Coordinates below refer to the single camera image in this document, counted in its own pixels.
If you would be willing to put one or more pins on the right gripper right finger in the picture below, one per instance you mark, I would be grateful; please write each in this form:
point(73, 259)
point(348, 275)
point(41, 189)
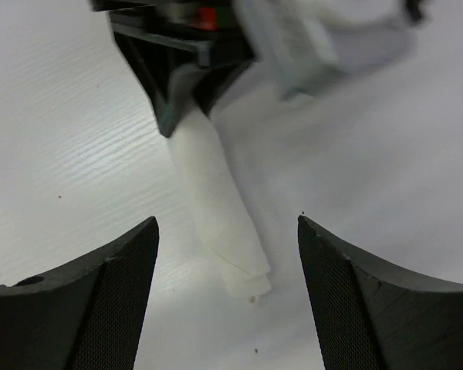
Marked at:
point(372, 314)

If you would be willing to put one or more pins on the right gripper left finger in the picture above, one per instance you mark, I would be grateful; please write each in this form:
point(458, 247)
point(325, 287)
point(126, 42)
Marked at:
point(85, 314)

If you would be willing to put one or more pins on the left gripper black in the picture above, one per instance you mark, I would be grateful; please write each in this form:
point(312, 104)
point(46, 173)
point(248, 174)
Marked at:
point(208, 31)

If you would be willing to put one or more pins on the white cloth napkin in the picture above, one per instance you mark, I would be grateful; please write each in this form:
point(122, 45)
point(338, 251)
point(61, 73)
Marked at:
point(222, 223)

